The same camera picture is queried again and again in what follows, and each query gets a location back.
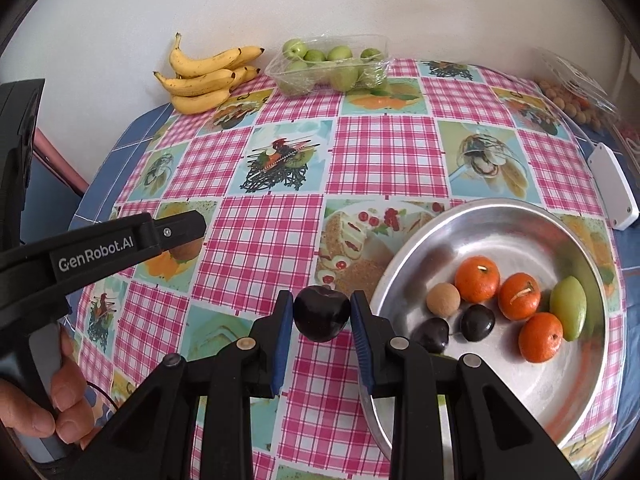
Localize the large orange tangerine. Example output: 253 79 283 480
518 312 563 364

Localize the dark cherry with stem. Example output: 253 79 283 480
459 304 496 342

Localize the orange tangerine with stem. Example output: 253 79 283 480
498 272 541 321

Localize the brown kiwi-like fruit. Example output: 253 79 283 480
169 238 203 262

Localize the large green mango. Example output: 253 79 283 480
549 275 587 341

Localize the small orange tangerine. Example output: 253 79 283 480
454 256 500 304

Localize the person's left hand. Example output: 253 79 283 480
0 328 98 448

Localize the yellow banana bunch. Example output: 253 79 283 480
153 32 265 115

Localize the white plastic device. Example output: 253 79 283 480
587 143 639 231

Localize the checkered fruit-print tablecloth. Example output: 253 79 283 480
70 58 634 479

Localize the green guava top left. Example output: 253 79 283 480
281 38 308 61

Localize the green guava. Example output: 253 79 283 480
281 38 308 61
329 65 359 92

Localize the clear box of nuts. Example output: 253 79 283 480
535 48 620 131

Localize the green guava front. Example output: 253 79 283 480
329 65 359 92

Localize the clear plastic fruit tray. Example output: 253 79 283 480
265 35 392 96

